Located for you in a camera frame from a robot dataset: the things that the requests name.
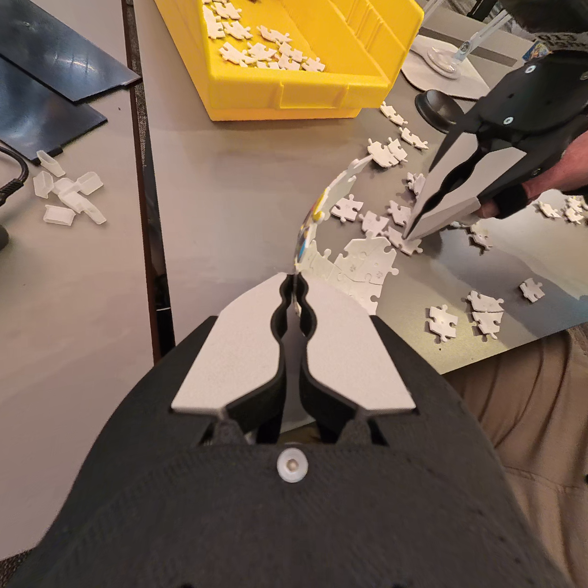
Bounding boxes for dark plastic panel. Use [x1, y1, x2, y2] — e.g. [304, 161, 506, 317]
[0, 0, 142, 103]
[0, 57, 108, 161]

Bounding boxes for heap of binned puzzle pieces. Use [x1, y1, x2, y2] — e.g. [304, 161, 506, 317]
[201, 0, 327, 73]

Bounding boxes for partly built puzzle ball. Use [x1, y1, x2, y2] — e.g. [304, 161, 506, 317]
[292, 155, 399, 318]

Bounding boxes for clear plastic display stand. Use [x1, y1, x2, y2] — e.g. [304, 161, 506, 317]
[425, 0, 513, 74]

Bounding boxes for scattered white puzzle pieces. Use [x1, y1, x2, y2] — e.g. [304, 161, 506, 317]
[330, 102, 588, 343]

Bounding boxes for white jigsaw piece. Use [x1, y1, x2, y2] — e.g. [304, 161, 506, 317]
[386, 225, 423, 255]
[427, 304, 458, 344]

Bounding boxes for person's beige trousers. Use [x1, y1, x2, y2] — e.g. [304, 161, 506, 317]
[443, 328, 588, 588]

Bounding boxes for person's right hand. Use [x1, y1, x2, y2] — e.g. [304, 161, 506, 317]
[475, 135, 588, 220]

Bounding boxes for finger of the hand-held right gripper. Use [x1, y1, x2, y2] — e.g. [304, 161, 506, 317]
[403, 135, 481, 239]
[404, 148, 530, 240]

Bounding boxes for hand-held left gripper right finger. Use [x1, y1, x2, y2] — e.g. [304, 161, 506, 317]
[298, 272, 418, 445]

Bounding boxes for black round base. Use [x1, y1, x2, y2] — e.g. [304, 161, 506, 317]
[415, 89, 465, 135]

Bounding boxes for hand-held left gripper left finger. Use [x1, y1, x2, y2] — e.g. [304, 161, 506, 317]
[170, 272, 292, 445]

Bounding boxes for yellow plastic bin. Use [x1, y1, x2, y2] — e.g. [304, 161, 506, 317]
[154, 0, 425, 122]

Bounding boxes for black charging cable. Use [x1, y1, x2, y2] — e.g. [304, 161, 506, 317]
[0, 145, 30, 198]

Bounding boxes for heap of clear plastic caps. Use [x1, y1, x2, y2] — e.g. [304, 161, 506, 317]
[32, 149, 107, 227]

